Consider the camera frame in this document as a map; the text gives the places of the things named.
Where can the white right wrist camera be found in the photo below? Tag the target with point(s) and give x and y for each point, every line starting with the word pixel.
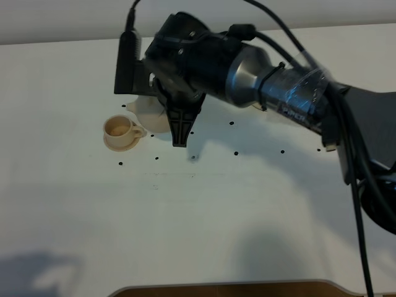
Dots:
pixel 128 54

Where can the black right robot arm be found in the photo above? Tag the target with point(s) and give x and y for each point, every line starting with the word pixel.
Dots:
pixel 244 67

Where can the beige ceramic teapot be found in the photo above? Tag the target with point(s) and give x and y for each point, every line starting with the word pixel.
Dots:
pixel 150 114

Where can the beige near teacup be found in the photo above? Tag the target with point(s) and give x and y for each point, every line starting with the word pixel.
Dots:
pixel 121 124

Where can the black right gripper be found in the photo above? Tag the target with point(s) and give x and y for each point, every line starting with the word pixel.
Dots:
pixel 188 60

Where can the beige near cup saucer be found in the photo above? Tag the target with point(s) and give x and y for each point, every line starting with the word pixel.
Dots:
pixel 121 143

